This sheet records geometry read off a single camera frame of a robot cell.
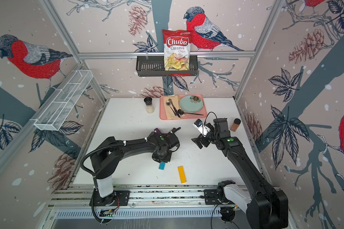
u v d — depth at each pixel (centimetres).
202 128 67
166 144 65
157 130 99
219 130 60
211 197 73
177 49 84
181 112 110
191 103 118
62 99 75
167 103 117
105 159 47
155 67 107
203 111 113
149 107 109
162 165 84
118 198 73
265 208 38
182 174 82
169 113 110
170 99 119
